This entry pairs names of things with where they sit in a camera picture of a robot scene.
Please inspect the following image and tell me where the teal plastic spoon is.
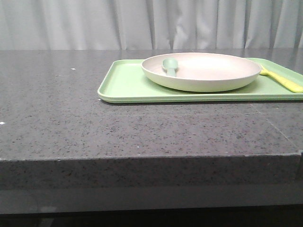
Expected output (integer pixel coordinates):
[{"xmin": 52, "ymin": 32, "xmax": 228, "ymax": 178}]
[{"xmin": 162, "ymin": 58, "xmax": 178, "ymax": 77}]

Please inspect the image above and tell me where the white curtain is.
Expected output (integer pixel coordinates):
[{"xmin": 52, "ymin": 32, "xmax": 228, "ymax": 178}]
[{"xmin": 0, "ymin": 0, "xmax": 303, "ymax": 50}]

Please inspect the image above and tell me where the yellow plastic fork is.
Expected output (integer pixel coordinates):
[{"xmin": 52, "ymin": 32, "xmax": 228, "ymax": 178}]
[{"xmin": 260, "ymin": 65, "xmax": 303, "ymax": 93}]

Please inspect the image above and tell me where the white round plate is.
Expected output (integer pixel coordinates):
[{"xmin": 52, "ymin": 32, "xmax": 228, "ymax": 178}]
[{"xmin": 141, "ymin": 52, "xmax": 261, "ymax": 93}]

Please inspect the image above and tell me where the light green tray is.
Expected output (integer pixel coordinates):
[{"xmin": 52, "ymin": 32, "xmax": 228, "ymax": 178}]
[{"xmin": 98, "ymin": 60, "xmax": 303, "ymax": 104}]

